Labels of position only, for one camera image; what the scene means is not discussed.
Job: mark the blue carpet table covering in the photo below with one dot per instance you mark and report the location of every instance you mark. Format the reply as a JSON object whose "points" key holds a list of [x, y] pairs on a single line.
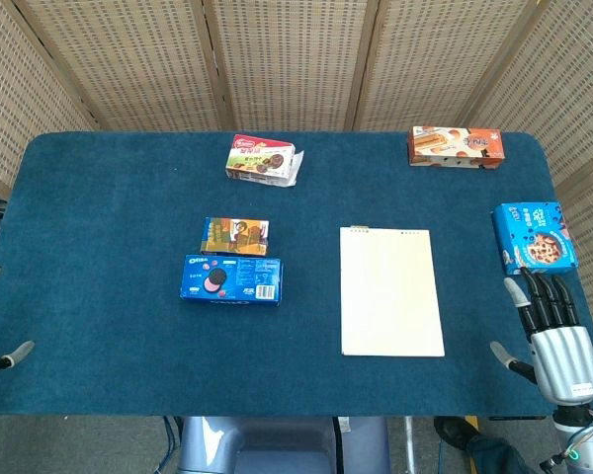
{"points": [[104, 247]]}

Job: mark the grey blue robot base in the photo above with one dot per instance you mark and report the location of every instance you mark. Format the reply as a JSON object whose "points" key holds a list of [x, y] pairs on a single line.
{"points": [[277, 447]]}

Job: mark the blue chocolate chip cookie box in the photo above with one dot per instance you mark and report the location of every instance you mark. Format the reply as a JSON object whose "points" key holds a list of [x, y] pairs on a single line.
{"points": [[536, 242]]}

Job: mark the blue Oreo cookie box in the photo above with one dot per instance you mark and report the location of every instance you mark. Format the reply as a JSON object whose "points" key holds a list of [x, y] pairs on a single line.
{"points": [[227, 281]]}

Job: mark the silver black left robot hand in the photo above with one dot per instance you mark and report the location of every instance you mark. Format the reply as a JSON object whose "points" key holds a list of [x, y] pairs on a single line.
{"points": [[15, 354]]}

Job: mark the white red Nestle wafer box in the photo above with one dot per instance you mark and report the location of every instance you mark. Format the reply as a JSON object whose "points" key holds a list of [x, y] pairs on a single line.
{"points": [[259, 160]]}

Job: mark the cream lined notepad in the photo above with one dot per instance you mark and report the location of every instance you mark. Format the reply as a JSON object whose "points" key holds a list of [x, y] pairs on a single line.
{"points": [[390, 291]]}

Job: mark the white table leg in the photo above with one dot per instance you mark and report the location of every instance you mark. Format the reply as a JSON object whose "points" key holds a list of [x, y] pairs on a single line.
{"points": [[408, 444]]}

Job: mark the orange green snack box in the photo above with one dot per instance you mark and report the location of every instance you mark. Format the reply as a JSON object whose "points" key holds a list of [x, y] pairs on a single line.
{"points": [[234, 237]]}

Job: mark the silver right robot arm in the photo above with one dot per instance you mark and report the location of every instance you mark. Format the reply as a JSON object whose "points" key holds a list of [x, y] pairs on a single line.
{"points": [[585, 439]]}

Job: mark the woven rattan folding screen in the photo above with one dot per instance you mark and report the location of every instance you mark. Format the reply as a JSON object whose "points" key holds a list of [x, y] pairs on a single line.
{"points": [[296, 59]]}

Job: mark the dark blue cloth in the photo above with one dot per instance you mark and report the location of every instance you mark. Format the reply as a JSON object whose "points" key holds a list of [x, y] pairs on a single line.
{"points": [[499, 456]]}

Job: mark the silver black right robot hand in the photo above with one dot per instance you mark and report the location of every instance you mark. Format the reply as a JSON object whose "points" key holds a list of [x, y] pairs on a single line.
{"points": [[566, 363]]}

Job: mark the black caster wheel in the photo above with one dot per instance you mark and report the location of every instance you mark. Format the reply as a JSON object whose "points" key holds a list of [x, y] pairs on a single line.
{"points": [[454, 432]]}

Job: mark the orange wafer roll box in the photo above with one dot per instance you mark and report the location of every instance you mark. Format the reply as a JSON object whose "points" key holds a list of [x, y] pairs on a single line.
{"points": [[454, 145]]}

